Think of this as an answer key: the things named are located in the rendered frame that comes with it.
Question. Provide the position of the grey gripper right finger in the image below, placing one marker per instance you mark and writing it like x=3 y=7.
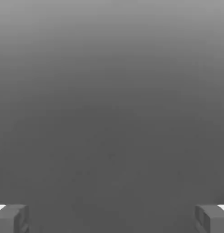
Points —
x=214 y=220

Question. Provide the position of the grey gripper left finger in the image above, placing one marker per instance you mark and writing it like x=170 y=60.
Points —
x=8 y=219

